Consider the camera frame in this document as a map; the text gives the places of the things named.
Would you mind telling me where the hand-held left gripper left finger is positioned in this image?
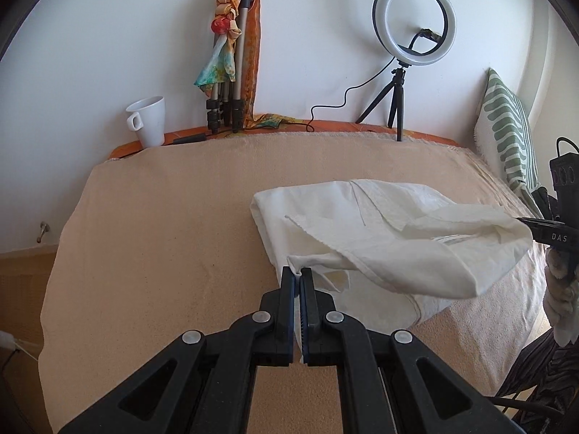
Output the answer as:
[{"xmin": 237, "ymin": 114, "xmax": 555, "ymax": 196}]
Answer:
[{"xmin": 58, "ymin": 266, "xmax": 299, "ymax": 434}]

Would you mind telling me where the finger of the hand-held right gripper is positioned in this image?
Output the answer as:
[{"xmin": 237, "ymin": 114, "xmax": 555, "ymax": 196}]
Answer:
[{"xmin": 516, "ymin": 217, "xmax": 566, "ymax": 230}]

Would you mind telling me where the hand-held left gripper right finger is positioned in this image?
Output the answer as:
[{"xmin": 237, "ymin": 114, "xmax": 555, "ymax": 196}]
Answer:
[{"xmin": 299, "ymin": 268, "xmax": 521, "ymax": 434}]

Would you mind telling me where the white garment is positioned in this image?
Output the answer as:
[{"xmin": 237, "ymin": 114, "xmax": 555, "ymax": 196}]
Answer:
[{"xmin": 250, "ymin": 179, "xmax": 534, "ymax": 333}]

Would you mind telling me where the person's right hand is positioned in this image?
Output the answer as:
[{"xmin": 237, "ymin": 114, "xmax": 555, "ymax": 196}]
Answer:
[{"xmin": 543, "ymin": 248, "xmax": 579, "ymax": 346}]

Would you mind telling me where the green patterned pillow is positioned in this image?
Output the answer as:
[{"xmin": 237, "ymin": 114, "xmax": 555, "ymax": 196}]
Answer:
[{"xmin": 473, "ymin": 68, "xmax": 550, "ymax": 218}]

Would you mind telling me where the beige blanket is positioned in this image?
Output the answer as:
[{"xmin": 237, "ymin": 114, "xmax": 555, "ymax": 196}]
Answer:
[{"xmin": 38, "ymin": 131, "xmax": 553, "ymax": 434}]

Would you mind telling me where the dark patterned clothing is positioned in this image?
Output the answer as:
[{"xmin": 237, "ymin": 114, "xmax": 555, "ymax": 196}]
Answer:
[{"xmin": 495, "ymin": 325, "xmax": 579, "ymax": 434}]

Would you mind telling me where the small black tripod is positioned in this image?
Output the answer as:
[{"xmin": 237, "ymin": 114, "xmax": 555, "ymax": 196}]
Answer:
[{"xmin": 355, "ymin": 65, "xmax": 410, "ymax": 142}]

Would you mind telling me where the folded silver tripod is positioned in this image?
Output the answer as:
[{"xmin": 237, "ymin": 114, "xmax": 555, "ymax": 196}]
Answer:
[{"xmin": 206, "ymin": 0, "xmax": 254, "ymax": 134}]

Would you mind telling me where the white cup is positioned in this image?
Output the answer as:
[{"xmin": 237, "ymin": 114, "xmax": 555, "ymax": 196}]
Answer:
[{"xmin": 126, "ymin": 96, "xmax": 166, "ymax": 148}]

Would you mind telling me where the colourful orange scarf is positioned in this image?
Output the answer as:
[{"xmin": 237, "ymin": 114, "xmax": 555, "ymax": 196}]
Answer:
[{"xmin": 194, "ymin": 0, "xmax": 297, "ymax": 131}]

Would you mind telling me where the black ring light cable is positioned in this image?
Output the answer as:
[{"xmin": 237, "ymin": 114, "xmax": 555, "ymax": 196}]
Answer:
[{"xmin": 203, "ymin": 27, "xmax": 446, "ymax": 139}]

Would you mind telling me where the white cable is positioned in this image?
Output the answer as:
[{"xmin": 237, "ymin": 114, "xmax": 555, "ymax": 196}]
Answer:
[{"xmin": 13, "ymin": 341, "xmax": 41, "ymax": 363}]

